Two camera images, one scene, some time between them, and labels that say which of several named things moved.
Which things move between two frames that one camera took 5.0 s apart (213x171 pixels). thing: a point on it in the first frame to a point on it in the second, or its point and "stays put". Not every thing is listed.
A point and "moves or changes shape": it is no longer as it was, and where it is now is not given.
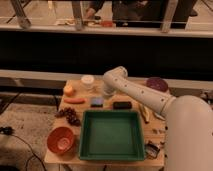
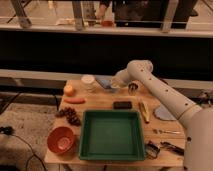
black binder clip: (150, 150) stays put
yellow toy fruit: (69, 90) stays put
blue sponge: (96, 102) moves or changes shape
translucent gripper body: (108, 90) to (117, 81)
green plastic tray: (111, 135) stays put
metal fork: (156, 131) stays put
